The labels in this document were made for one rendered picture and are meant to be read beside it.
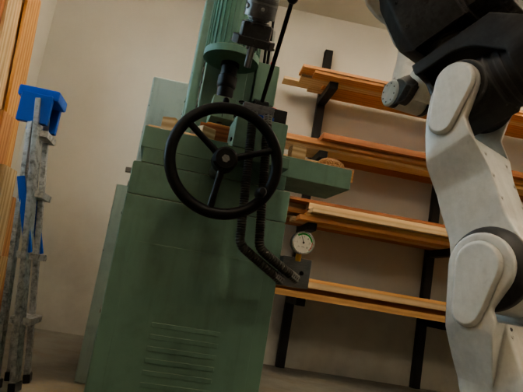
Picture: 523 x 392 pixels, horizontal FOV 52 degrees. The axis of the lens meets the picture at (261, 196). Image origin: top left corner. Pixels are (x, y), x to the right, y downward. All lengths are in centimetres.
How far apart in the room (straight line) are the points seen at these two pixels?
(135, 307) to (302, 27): 333
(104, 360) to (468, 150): 99
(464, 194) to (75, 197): 330
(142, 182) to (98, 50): 291
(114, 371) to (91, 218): 261
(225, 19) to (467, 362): 120
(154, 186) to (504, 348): 92
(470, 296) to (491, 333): 6
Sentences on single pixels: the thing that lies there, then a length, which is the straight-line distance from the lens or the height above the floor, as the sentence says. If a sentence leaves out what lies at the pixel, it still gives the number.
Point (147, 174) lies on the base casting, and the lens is 147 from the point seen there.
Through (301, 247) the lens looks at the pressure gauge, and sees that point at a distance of 144.
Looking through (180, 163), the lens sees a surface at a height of 81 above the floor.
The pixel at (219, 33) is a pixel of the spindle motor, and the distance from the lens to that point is 171.
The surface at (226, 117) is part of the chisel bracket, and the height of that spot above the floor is 100.
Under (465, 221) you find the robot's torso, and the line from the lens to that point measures 103.
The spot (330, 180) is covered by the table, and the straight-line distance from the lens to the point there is 155.
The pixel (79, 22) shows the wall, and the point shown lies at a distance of 442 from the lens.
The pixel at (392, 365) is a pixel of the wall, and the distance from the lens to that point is 422.
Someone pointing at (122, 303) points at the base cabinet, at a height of 43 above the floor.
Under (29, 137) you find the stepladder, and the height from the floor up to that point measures 95.
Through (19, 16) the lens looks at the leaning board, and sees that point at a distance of 362.
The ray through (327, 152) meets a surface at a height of 150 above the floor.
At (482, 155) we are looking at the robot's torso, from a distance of 104.
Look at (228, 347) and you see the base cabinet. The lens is 147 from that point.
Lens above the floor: 53
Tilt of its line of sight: 10 degrees up
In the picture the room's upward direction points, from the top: 10 degrees clockwise
